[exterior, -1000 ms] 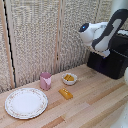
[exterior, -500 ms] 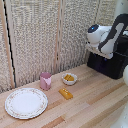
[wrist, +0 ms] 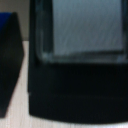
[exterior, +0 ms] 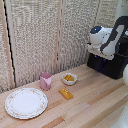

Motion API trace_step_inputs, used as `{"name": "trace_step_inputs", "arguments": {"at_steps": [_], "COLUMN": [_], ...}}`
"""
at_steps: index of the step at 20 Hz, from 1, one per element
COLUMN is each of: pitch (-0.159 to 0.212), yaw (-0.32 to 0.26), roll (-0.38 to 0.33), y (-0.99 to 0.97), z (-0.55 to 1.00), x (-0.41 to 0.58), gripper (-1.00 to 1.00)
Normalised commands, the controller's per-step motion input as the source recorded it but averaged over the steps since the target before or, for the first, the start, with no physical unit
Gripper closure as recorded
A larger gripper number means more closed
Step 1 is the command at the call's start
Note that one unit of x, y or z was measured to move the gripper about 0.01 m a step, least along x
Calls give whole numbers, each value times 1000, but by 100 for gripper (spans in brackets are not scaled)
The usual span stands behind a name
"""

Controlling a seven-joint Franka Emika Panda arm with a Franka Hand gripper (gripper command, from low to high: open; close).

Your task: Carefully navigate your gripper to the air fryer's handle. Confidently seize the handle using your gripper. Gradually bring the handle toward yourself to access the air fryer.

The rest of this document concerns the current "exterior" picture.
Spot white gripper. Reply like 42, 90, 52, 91
86, 42, 109, 61

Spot black air fryer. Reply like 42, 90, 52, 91
86, 35, 128, 80

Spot orange food pieces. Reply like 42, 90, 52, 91
64, 74, 75, 82

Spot small white bowl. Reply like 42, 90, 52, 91
61, 72, 78, 86

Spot woven beige folding screen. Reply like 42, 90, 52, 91
0, 0, 128, 94

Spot orange rectangular block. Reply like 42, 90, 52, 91
58, 87, 74, 101

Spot pink cup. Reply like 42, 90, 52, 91
39, 71, 53, 91

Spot white plate with floral rim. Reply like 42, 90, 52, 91
4, 87, 49, 120

